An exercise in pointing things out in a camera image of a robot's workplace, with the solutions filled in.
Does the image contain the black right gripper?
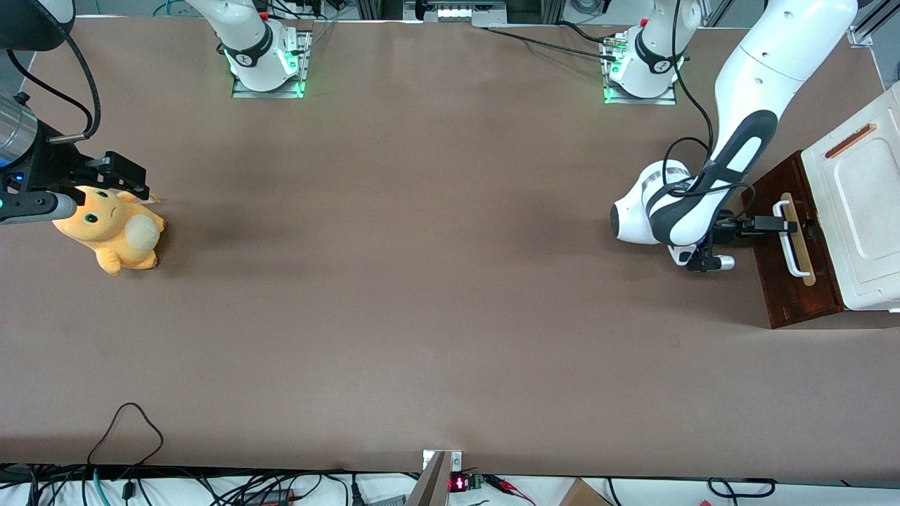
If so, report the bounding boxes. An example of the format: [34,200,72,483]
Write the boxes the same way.
[21,121,150,202]

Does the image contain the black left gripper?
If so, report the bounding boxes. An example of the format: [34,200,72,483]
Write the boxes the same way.
[703,216,799,248]

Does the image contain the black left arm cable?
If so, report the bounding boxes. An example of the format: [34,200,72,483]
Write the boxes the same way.
[661,0,759,220]

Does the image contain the white light bar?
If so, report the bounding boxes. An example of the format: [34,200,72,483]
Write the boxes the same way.
[436,4,507,20]

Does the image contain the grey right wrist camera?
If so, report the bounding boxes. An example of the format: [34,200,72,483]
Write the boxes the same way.
[0,191,78,226]

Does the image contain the black cable across table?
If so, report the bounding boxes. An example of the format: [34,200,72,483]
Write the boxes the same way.
[484,25,619,60]

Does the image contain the brown cardboard piece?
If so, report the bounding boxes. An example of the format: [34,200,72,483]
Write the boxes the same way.
[559,478,614,506]

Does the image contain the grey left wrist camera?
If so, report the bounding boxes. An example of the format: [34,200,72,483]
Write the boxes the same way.
[686,242,736,273]

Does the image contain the black looped cable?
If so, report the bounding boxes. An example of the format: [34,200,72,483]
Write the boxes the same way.
[86,402,165,468]

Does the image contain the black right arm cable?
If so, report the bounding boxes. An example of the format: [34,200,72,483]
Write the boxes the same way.
[6,32,101,143]

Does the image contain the white drawer cabinet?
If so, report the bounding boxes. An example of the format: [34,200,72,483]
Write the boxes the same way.
[800,81,900,313]

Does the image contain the black power adapter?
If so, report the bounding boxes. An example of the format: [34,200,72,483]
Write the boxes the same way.
[243,488,296,506]

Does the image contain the thin black cable loop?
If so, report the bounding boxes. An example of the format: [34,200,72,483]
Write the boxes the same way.
[707,477,778,499]

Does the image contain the brown wooden strip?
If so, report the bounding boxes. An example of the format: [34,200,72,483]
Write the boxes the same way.
[825,124,878,160]

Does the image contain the dark wooden drawer white handle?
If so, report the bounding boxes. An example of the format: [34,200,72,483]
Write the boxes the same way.
[740,150,846,330]

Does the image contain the red clip wires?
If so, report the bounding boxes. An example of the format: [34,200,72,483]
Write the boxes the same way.
[485,475,536,504]

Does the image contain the aluminium frame profile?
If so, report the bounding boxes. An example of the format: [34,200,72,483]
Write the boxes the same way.
[847,0,900,48]

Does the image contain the orange plush toy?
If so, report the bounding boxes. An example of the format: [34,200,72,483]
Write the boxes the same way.
[51,185,167,276]

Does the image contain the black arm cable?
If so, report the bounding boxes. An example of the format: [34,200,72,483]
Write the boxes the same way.
[6,32,101,143]
[661,0,759,220]

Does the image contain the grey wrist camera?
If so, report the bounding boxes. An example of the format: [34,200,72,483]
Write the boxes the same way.
[686,242,736,273]
[0,191,78,226]

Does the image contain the metal base plate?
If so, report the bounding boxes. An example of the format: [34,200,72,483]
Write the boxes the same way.
[603,35,679,106]
[231,30,310,99]

